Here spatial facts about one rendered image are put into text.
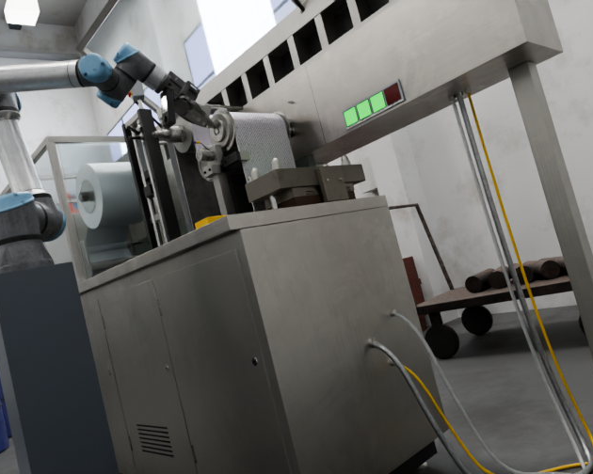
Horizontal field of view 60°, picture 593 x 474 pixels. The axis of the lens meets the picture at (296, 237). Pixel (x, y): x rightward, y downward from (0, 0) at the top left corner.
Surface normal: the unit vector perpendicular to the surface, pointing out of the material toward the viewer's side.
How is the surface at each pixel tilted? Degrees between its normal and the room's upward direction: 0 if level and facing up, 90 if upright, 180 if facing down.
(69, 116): 90
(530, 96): 90
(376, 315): 90
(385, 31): 90
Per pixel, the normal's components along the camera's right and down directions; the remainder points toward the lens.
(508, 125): -0.77, 0.15
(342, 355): 0.64, -0.22
